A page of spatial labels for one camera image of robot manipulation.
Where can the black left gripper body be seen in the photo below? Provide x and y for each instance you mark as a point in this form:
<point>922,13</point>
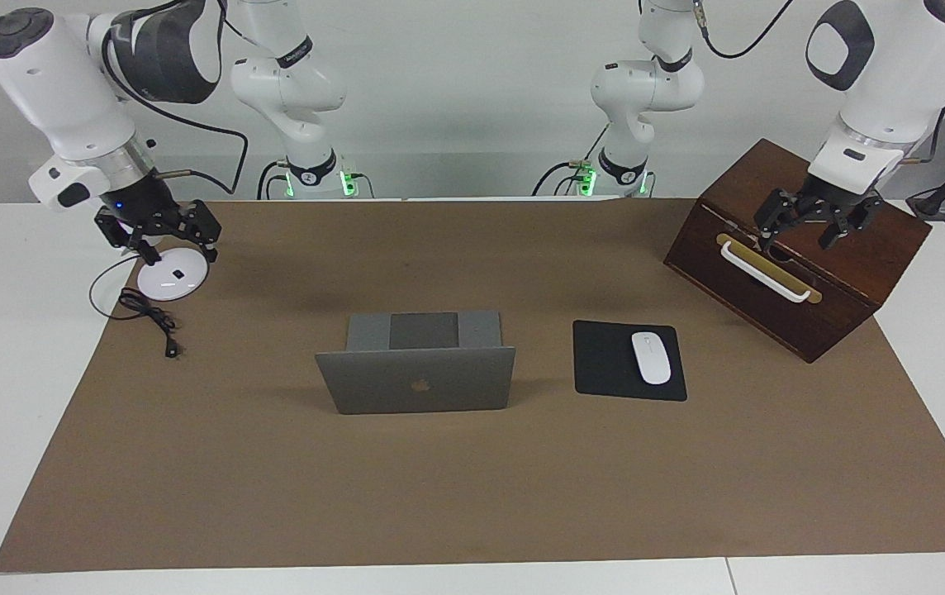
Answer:
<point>836,197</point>

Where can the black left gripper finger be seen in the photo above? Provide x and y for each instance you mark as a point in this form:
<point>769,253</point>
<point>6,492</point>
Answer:
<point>848,221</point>
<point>776,211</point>

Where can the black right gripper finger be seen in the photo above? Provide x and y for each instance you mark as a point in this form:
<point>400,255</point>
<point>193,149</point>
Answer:
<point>121,235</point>
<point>201,225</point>

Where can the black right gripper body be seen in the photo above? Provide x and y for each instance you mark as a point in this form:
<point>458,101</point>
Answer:
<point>140,208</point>

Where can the silver laptop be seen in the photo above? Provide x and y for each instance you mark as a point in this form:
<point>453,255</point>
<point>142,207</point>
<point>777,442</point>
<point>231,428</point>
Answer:
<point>439,384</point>

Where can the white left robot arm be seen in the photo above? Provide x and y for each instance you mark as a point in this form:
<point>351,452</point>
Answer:
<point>902,74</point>

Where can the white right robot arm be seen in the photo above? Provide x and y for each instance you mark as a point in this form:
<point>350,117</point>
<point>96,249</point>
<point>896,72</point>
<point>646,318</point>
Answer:
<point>59,91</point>

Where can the white desk lamp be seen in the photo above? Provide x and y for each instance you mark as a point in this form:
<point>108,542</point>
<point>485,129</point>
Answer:
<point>171,281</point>

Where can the dark brown wooden box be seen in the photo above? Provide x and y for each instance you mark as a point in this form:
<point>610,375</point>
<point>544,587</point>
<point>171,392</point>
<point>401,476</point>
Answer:
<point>770,322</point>

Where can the white computer mouse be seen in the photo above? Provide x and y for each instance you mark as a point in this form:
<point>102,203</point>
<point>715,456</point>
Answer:
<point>651,358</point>

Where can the black mouse pad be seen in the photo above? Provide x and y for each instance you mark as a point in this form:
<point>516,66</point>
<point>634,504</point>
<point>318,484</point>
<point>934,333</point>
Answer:
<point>605,364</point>

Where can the brown table mat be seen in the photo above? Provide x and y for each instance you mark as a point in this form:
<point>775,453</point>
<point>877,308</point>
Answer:
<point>274,479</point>

